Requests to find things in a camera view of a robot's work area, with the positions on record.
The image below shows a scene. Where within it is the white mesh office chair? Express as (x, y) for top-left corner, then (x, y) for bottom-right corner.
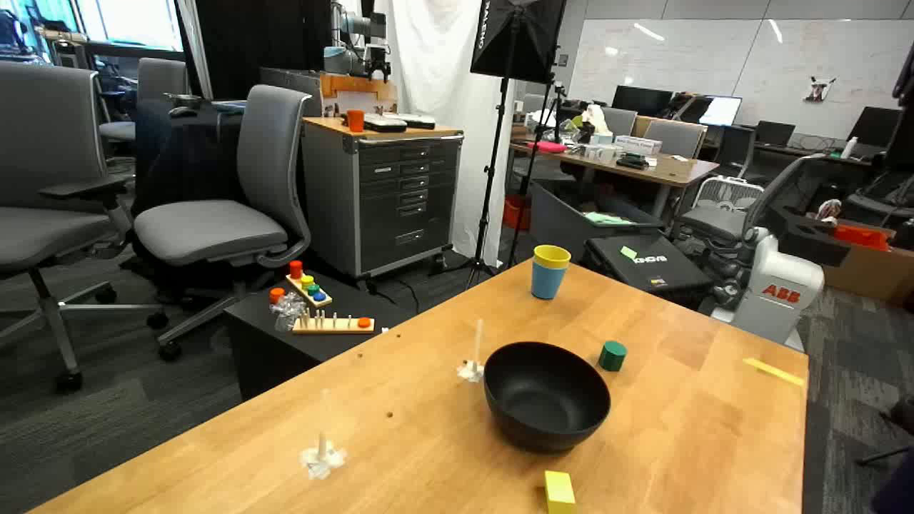
(678, 151), (830, 279)

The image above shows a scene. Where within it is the blue plastic cup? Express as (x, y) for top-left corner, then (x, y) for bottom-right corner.
(529, 259), (570, 302)

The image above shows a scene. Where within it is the red box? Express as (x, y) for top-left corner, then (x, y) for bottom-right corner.
(834, 224), (893, 254)

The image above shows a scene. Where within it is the white wall whiteboard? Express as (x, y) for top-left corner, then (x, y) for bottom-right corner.
(567, 18), (914, 147)

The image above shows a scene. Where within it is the clear plastic stand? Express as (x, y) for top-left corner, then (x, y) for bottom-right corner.
(454, 318), (487, 385)
(300, 388), (349, 484)

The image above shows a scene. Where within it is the colourful stacking toy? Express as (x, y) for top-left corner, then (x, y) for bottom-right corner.
(281, 257), (333, 309)

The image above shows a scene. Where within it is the wooden office desk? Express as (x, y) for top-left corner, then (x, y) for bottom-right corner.
(510, 141), (721, 224)

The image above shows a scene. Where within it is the yellow cube block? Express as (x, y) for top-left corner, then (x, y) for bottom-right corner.
(543, 468), (580, 514)

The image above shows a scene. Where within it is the white curtain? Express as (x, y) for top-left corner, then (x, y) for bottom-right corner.
(381, 0), (536, 269)

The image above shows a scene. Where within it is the white ABB robot base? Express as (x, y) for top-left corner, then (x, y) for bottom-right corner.
(730, 227), (828, 348)

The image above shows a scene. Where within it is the black low side table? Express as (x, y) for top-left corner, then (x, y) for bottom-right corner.
(221, 279), (401, 399)

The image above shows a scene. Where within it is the grey office chair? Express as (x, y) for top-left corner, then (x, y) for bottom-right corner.
(132, 82), (314, 364)
(97, 55), (192, 150)
(0, 60), (170, 394)

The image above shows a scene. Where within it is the grey drawer cabinet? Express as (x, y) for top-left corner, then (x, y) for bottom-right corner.
(300, 114), (467, 284)

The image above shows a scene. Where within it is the wooden peg toy board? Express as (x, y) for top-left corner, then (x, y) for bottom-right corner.
(287, 315), (376, 338)

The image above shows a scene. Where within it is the open laptop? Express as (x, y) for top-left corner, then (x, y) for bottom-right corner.
(696, 95), (744, 131)

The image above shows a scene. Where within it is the yellow tape strip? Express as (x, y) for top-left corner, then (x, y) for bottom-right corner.
(738, 355), (808, 392)

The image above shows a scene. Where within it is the black bowl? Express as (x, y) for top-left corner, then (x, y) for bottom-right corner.
(483, 339), (614, 458)

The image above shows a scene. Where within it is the green cylinder block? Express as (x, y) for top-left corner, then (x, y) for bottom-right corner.
(597, 339), (630, 374)

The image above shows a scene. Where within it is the cardboard box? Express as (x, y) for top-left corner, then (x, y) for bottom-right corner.
(823, 241), (914, 309)

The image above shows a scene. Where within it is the black equipment case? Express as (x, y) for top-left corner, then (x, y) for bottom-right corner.
(581, 232), (713, 301)

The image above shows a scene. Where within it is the black computer monitor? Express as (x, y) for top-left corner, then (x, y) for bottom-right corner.
(611, 82), (674, 121)

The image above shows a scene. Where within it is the black light stand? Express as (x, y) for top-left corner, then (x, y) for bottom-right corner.
(471, 8), (524, 279)

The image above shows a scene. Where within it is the black softbox light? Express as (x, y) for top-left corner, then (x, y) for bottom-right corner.
(467, 0), (567, 87)

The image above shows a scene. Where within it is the black draped cloth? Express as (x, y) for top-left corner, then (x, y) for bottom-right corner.
(132, 95), (251, 224)

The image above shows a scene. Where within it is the yellow plastic cup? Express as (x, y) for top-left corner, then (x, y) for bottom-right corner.
(530, 244), (573, 275)

